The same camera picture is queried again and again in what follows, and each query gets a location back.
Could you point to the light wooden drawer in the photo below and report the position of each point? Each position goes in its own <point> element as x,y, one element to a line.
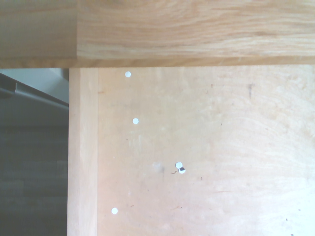
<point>221,147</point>

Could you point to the white round paper dot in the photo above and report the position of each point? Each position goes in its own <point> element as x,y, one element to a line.
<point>114,211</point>
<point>178,164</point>
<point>128,74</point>
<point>135,121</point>

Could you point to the white dot with black mark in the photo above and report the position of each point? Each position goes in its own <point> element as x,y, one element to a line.
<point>181,171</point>

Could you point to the grey cabinet front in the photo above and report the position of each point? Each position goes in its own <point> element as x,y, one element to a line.
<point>29,98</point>

